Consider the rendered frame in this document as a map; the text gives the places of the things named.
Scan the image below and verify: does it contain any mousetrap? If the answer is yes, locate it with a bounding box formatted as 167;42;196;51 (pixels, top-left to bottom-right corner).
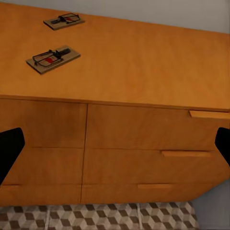
43;13;85;31
25;45;81;75

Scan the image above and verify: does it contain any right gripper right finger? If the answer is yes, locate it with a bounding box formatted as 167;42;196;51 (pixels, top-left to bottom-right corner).
214;127;230;166

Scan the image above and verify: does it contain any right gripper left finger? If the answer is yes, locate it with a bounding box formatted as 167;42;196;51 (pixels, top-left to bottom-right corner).
0;128;25;184

